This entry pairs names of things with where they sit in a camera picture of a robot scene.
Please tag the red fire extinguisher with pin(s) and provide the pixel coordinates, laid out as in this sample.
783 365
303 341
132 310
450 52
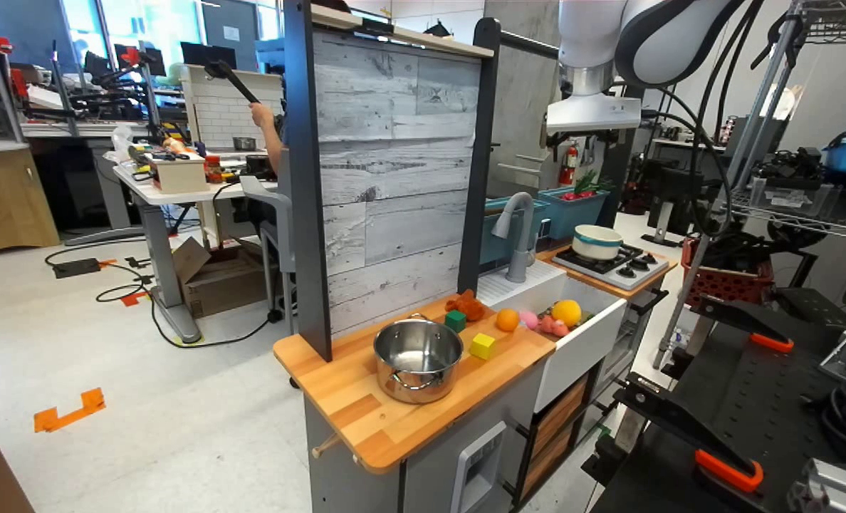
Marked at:
568 167

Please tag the person in blue shirt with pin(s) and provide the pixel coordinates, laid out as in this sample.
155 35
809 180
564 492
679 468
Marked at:
272 137

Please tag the wooden side cabinet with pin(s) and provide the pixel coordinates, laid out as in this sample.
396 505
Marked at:
3 204

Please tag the orange toy ball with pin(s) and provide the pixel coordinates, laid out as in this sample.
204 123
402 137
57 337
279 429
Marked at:
508 320

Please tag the green cube block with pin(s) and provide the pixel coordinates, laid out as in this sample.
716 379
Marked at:
453 320

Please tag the red perforated crate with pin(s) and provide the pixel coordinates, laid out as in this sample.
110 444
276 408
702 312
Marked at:
725 282

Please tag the black work table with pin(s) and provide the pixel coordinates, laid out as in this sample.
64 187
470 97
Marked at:
752 408

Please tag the wooden shelf board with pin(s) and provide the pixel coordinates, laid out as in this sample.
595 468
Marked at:
410 35

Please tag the red green toy vegetables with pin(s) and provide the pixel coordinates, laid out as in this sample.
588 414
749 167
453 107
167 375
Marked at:
584 187

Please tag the silver metal pot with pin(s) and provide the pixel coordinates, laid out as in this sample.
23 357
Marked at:
410 387

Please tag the teal planter box with vegetables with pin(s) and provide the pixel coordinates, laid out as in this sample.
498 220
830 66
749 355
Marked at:
568 218

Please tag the black power adapter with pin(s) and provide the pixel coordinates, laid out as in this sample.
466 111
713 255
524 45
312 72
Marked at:
74 267

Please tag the white toy sink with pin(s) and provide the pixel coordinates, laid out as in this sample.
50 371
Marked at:
582 361

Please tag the yellow cube block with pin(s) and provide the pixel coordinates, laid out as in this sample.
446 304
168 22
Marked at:
481 345

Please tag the grey toy faucet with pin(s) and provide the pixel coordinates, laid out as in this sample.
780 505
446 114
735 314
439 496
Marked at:
523 243

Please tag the grey toy kitchen cabinet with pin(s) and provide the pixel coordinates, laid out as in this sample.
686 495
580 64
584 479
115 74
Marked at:
410 479

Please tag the white desk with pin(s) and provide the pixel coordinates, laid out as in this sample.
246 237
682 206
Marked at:
161 258

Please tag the pink toy ball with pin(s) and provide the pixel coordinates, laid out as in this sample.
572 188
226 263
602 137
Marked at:
545 325

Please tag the black kitchen frame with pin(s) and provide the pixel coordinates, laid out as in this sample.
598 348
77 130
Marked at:
308 188

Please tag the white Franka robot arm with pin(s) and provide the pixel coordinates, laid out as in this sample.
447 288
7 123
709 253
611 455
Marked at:
588 47

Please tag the grey tripod stand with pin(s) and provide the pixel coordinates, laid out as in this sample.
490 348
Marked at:
756 114

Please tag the brown cardboard box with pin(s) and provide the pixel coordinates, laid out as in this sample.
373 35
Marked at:
224 287

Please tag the grey toy stove top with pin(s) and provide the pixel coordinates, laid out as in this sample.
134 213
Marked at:
635 273

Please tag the grey wood-look back panel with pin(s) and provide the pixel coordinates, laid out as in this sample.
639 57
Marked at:
393 188

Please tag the white bowl teal rim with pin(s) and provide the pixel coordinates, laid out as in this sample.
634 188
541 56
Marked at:
595 243

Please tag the round yellow plush toy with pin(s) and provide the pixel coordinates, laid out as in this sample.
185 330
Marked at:
568 314

